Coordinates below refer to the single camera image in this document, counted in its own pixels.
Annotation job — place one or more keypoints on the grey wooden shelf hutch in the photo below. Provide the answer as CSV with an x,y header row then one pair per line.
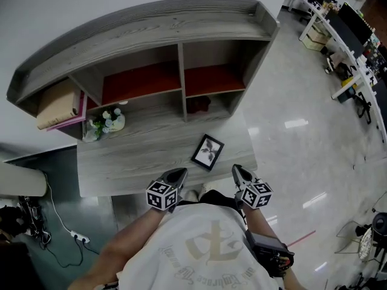
x,y
151,26

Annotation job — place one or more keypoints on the clear plastic bag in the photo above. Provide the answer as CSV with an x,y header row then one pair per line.
x,y
89,136

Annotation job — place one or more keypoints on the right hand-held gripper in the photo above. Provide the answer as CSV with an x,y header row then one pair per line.
x,y
257,195

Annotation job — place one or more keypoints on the dark waste bin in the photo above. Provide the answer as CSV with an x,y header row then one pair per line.
x,y
347,94

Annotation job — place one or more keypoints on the white power strip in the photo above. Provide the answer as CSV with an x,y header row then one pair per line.
x,y
80,237

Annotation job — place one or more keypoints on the person's white printed t-shirt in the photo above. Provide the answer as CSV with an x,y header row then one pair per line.
x,y
196,246

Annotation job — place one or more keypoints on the long white office desk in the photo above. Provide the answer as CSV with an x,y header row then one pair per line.
x,y
359,68

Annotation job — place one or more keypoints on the light wood-grain table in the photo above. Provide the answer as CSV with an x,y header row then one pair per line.
x,y
136,162

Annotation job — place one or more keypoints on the white patterned cushion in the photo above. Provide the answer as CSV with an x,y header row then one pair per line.
x,y
366,246

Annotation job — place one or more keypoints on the person's black shorts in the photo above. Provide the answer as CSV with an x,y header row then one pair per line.
x,y
217,198

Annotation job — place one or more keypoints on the black office chair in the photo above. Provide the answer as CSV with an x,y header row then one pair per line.
x,y
364,106

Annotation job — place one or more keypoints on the person's right forearm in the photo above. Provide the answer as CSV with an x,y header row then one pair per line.
x,y
257,219

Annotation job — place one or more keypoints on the dark brown cloth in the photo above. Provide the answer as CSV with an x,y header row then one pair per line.
x,y
198,104

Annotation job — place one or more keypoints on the black framed picture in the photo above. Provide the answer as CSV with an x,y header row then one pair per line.
x,y
208,153

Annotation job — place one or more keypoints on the white rounded cabinet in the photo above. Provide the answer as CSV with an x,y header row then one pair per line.
x,y
21,180

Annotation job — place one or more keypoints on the cardboard box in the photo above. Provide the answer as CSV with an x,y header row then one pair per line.
x,y
321,34
314,44

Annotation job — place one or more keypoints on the white pot of artificial flowers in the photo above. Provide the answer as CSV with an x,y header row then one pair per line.
x,y
116,124

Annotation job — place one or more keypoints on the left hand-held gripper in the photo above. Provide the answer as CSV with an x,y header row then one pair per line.
x,y
161,196

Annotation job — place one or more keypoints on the dark wooden cabinet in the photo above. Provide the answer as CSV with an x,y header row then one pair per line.
x,y
15,267

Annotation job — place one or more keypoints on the white chair base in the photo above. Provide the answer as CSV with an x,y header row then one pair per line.
x,y
329,65

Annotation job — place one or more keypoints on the person's left forearm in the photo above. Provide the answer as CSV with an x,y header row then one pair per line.
x,y
127,240

